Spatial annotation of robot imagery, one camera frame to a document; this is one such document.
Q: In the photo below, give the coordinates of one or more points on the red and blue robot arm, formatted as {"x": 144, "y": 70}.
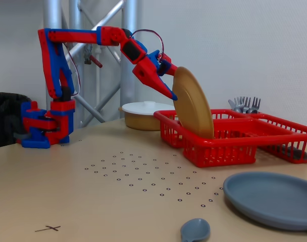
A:
{"x": 67, "y": 36}

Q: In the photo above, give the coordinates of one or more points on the red plastic dish rack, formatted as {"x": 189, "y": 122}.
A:
{"x": 219, "y": 151}

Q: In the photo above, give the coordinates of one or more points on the red blue gripper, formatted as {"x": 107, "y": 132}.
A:
{"x": 146, "y": 71}

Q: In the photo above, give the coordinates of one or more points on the yellow plastic plate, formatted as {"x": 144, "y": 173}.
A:
{"x": 192, "y": 106}

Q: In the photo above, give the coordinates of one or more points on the aluminium truss frame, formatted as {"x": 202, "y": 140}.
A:
{"x": 129, "y": 75}

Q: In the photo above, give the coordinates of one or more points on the gray plastic frying pan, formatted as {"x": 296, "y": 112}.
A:
{"x": 267, "y": 199}

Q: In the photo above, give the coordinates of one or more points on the gray plastic knife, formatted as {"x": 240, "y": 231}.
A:
{"x": 231, "y": 103}

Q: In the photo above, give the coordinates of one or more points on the gray plastic fork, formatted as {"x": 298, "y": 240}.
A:
{"x": 240, "y": 102}
{"x": 247, "y": 103}
{"x": 255, "y": 103}

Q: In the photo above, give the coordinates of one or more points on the gray plastic spoon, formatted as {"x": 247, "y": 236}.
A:
{"x": 195, "y": 229}

